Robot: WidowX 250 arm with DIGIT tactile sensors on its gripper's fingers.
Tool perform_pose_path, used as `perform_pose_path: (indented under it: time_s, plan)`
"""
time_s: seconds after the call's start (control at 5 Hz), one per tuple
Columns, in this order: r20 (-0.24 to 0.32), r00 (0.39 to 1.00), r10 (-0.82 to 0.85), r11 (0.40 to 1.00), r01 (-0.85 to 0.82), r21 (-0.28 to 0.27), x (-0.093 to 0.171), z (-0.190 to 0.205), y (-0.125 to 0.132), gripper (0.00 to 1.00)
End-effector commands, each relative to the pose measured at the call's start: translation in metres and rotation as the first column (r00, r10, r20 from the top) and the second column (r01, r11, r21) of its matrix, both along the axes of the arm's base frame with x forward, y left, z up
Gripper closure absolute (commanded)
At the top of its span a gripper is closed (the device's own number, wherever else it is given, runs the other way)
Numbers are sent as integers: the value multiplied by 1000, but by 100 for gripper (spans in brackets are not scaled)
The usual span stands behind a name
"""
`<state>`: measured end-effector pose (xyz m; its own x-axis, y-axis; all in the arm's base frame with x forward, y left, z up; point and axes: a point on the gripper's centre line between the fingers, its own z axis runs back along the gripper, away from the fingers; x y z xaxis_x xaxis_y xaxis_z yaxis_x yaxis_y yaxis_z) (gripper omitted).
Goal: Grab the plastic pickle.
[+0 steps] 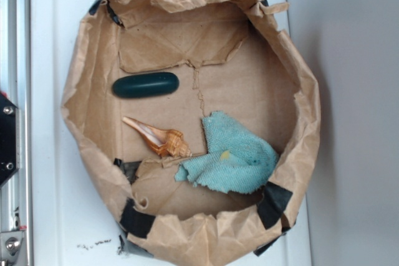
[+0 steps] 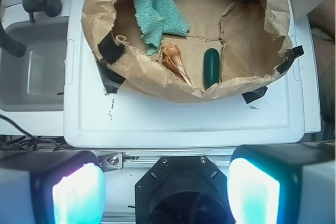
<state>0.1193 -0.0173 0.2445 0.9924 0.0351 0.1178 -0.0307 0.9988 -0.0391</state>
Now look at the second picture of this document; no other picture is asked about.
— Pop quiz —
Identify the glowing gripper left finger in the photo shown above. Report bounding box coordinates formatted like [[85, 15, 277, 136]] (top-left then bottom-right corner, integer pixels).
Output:
[[1, 150, 106, 223]]

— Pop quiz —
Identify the brown paper bag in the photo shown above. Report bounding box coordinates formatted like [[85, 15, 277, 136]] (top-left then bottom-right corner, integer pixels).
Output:
[[81, 0, 293, 103]]

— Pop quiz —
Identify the white plastic bin lid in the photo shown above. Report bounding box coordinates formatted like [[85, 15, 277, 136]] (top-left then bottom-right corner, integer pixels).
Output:
[[64, 0, 305, 149]]

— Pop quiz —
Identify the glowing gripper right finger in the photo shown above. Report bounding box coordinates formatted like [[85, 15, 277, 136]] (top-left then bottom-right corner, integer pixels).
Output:
[[227, 144, 335, 223]]

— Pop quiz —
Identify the black cables bundle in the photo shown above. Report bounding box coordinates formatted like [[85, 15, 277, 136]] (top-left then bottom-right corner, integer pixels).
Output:
[[0, 113, 69, 153]]

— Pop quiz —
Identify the orange spiral seashell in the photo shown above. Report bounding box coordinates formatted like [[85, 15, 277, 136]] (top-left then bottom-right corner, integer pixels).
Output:
[[162, 41, 192, 87]]

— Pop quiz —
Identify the aluminium rail with bracket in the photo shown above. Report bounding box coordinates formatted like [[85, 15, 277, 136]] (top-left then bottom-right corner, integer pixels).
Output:
[[94, 148, 234, 171]]

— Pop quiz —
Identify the black tape piece lower right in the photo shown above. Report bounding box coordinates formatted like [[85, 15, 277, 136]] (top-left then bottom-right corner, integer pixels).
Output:
[[242, 86, 268, 104]]

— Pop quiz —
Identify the black tape piece left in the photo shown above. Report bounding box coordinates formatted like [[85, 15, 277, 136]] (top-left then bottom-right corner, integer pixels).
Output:
[[97, 32, 125, 94]]

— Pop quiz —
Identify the dark green plastic pickle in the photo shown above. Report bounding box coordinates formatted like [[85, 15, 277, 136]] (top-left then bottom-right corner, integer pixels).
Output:
[[203, 48, 221, 89]]

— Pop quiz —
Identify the black octagonal mount plate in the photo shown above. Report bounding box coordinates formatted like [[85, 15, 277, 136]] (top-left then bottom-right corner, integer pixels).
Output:
[[134, 156, 236, 223]]

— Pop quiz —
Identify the grey sink basin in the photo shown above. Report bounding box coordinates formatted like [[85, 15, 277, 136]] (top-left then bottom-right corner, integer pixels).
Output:
[[1, 17, 68, 112]]

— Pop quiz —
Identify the teal knitted cloth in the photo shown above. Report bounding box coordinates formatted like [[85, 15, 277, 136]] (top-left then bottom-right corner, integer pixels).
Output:
[[134, 0, 190, 56]]

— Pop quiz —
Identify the black curved faucet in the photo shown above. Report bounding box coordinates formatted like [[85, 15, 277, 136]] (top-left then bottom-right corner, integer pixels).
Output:
[[1, 0, 62, 58]]

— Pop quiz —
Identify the black tape piece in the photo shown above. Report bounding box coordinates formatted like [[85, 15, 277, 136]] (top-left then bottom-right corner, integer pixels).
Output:
[[242, 86, 268, 104], [276, 46, 304, 74], [97, 32, 125, 94]]

